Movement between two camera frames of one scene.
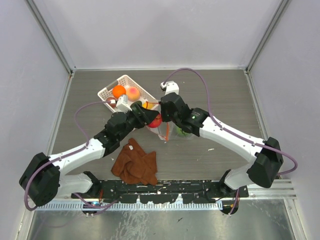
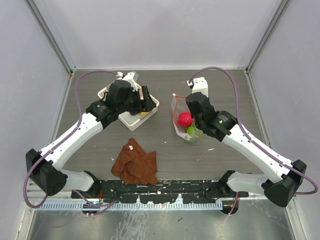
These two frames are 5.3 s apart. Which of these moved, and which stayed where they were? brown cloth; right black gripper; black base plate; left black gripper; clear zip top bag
Moved: clear zip top bag; right black gripper; left black gripper
Stayed: brown cloth; black base plate
